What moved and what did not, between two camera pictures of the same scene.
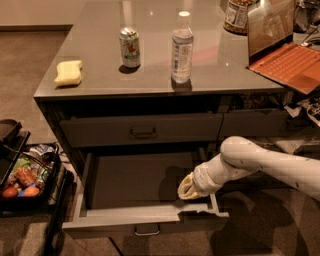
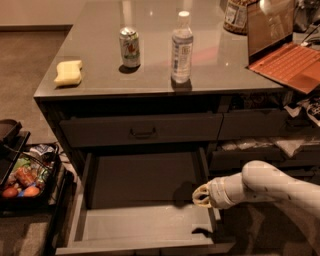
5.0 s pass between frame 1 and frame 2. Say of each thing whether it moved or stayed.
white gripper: moved
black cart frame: stayed
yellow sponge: stayed
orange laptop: stayed
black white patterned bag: stayed
